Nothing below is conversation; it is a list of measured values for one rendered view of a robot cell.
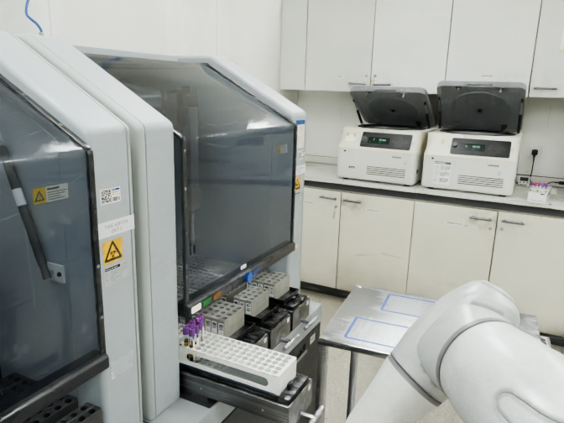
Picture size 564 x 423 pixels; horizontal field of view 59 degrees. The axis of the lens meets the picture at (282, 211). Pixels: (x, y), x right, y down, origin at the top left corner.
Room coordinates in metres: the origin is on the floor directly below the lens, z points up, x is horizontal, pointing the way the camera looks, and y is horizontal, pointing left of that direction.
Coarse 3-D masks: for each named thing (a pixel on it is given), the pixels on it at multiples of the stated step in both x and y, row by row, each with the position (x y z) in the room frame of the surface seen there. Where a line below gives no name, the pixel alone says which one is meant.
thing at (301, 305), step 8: (296, 296) 1.60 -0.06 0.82; (304, 296) 1.60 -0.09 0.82; (288, 304) 1.53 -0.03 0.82; (296, 304) 1.54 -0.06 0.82; (304, 304) 1.58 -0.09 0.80; (288, 312) 1.51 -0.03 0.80; (296, 312) 1.52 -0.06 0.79; (304, 312) 1.58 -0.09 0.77; (296, 320) 1.53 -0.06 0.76; (304, 320) 1.55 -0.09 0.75; (312, 320) 1.55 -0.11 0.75; (304, 328) 1.50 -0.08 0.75
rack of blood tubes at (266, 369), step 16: (208, 336) 1.21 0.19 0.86; (192, 352) 1.14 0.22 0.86; (208, 352) 1.14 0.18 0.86; (224, 352) 1.14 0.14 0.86; (240, 352) 1.13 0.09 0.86; (256, 352) 1.13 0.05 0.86; (272, 352) 1.13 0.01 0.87; (208, 368) 1.12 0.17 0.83; (224, 368) 1.14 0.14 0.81; (240, 368) 1.07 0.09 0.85; (256, 368) 1.06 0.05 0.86; (272, 368) 1.06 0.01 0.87; (288, 368) 1.07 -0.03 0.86; (256, 384) 1.05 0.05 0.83; (272, 384) 1.03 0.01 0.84
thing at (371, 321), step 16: (368, 288) 1.68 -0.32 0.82; (352, 304) 1.54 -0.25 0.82; (368, 304) 1.54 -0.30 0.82; (384, 304) 1.55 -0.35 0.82; (400, 304) 1.55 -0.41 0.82; (416, 304) 1.56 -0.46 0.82; (432, 304) 1.56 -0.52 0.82; (336, 320) 1.42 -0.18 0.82; (352, 320) 1.42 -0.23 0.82; (368, 320) 1.43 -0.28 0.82; (384, 320) 1.43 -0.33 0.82; (400, 320) 1.43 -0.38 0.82; (528, 320) 1.46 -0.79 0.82; (320, 336) 1.31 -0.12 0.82; (336, 336) 1.32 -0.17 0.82; (352, 336) 1.32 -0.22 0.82; (368, 336) 1.32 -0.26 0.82; (384, 336) 1.32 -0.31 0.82; (400, 336) 1.33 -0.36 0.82; (320, 352) 1.30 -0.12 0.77; (352, 352) 1.69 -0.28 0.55; (368, 352) 1.25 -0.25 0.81; (384, 352) 1.23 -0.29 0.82; (320, 368) 1.30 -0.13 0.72; (352, 368) 1.69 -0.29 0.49; (320, 384) 1.30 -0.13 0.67; (352, 384) 1.69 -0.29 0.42; (320, 400) 1.30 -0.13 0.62; (352, 400) 1.68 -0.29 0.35; (320, 416) 1.30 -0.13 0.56
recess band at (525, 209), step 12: (312, 180) 3.59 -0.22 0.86; (360, 192) 3.42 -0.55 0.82; (372, 192) 3.38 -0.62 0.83; (384, 192) 3.35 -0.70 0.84; (396, 192) 3.31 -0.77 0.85; (408, 192) 3.27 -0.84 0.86; (456, 204) 3.13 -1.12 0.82; (468, 204) 3.10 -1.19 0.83; (480, 204) 3.07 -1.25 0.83; (492, 204) 3.04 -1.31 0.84; (504, 204) 3.01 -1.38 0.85; (552, 216) 2.89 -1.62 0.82
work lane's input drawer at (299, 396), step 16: (192, 368) 1.13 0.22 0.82; (192, 384) 1.12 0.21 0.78; (208, 384) 1.10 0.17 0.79; (224, 384) 1.08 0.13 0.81; (240, 384) 1.07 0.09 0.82; (288, 384) 1.06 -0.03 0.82; (304, 384) 1.08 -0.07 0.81; (224, 400) 1.07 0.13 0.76; (240, 400) 1.05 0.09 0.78; (256, 400) 1.03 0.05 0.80; (272, 400) 1.02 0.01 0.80; (288, 400) 1.01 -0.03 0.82; (304, 400) 1.07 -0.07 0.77; (272, 416) 1.01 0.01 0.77; (288, 416) 1.00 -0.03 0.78; (304, 416) 1.04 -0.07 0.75
